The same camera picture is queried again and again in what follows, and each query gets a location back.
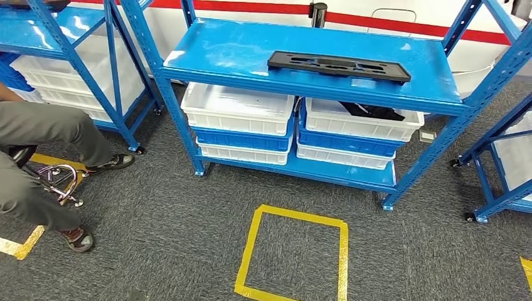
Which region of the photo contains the blue metal shelf rack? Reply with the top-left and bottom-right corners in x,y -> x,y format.
120,0 -> 532,213
450,93 -> 532,225
0,0 -> 165,156

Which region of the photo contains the long black plastic part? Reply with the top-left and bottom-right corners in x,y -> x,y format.
267,50 -> 412,85
0,0 -> 72,13

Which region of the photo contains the black curved plastic strip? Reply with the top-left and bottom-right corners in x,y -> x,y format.
338,102 -> 406,122

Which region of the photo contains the red barrier belt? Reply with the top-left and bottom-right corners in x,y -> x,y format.
70,0 -> 513,46

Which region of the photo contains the large white storage bin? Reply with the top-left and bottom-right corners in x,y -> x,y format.
492,112 -> 532,193
10,35 -> 146,103
35,83 -> 146,124

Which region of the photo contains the chrome base stool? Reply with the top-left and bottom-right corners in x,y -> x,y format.
8,145 -> 90,209

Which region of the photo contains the person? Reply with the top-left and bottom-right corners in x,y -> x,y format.
0,83 -> 136,254

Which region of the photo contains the black barrier post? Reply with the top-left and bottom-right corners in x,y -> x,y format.
309,2 -> 329,29

